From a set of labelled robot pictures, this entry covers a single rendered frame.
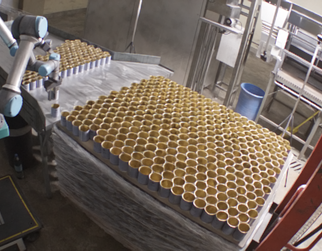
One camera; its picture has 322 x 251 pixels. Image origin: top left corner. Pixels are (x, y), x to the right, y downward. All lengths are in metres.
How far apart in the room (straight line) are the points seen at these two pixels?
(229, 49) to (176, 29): 0.84
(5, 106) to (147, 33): 3.60
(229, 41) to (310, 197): 3.27
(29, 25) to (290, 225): 1.70
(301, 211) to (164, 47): 3.62
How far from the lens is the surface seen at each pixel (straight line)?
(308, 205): 1.41
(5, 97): 1.38
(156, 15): 4.52
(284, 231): 1.54
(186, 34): 4.24
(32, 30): 1.43
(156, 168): 1.59
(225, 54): 4.33
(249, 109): 4.51
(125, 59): 3.02
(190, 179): 1.58
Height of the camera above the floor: 2.23
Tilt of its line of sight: 33 degrees down
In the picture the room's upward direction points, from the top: 13 degrees clockwise
